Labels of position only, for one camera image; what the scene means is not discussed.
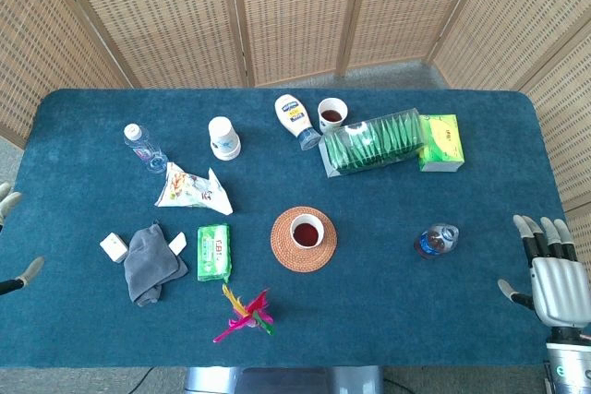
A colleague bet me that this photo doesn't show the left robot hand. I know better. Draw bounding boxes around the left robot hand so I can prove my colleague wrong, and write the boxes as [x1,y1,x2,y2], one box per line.
[0,181,46,296]

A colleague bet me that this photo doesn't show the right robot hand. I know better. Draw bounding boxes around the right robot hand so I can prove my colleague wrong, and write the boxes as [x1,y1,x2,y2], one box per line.
[497,214,579,328]

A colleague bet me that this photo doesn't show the small dark bottle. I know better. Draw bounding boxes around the small dark bottle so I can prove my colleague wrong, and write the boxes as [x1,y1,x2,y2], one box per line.
[414,221,461,260]

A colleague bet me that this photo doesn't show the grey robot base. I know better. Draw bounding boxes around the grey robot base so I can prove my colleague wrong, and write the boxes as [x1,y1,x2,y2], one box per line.
[184,365,384,394]

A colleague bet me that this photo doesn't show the paper cup with green flower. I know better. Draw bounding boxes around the paper cup with green flower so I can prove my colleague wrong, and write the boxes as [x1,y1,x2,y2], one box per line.
[289,212,325,248]

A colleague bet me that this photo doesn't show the paper cup with blue flower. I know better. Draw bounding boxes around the paper cup with blue flower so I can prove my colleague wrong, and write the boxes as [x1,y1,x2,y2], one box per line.
[317,97,349,136]

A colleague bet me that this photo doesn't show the white square box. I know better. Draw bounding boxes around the white square box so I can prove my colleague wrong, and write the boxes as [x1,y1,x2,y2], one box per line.
[99,232,129,264]

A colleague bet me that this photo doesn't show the blue tablecloth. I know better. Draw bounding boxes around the blue tablecloth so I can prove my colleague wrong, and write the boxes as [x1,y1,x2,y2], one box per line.
[0,88,591,370]

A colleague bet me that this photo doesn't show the clear water bottle white cap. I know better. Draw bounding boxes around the clear water bottle white cap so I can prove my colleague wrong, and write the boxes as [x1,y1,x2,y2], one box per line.
[123,123,169,175]

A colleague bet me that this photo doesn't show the grey cloth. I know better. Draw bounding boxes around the grey cloth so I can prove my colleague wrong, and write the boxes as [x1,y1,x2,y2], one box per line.
[123,221,189,307]

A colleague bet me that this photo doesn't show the small white flat box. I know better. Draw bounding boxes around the small white flat box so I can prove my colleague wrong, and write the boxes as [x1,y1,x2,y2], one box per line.
[167,232,187,256]

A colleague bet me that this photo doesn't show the green and yellow carton box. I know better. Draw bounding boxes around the green and yellow carton box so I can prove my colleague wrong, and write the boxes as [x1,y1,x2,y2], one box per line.
[417,113,465,173]

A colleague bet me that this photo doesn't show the crumpled white snack bag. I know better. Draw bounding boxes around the crumpled white snack bag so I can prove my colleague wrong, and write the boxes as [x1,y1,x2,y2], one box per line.
[154,161,235,216]

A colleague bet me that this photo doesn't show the green tissue pack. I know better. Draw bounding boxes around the green tissue pack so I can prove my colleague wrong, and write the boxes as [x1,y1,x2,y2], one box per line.
[197,222,232,283]

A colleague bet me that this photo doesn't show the stack of inverted paper cups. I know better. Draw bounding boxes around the stack of inverted paper cups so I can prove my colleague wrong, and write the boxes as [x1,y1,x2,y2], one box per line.
[207,115,242,161]

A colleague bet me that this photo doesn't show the clear box of green sachets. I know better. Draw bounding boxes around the clear box of green sachets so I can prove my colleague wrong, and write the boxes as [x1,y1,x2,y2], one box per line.
[318,107,427,179]

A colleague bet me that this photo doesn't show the round woven rattan coaster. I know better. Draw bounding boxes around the round woven rattan coaster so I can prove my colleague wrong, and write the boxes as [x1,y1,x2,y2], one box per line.
[270,206,338,273]

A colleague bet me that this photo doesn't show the colourful feather shuttlecock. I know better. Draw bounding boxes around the colourful feather shuttlecock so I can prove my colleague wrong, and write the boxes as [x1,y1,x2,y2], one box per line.
[212,282,275,344]

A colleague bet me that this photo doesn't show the mayonnaise squeeze bottle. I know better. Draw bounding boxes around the mayonnaise squeeze bottle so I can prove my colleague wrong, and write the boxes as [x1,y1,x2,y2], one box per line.
[273,94,323,151]

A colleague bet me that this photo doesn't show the woven bamboo folding screen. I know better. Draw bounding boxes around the woven bamboo folding screen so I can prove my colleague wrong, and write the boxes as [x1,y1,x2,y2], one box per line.
[0,0,591,275]

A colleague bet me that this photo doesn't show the black floor cable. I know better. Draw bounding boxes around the black floor cable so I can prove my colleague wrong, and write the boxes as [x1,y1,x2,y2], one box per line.
[127,367,156,394]

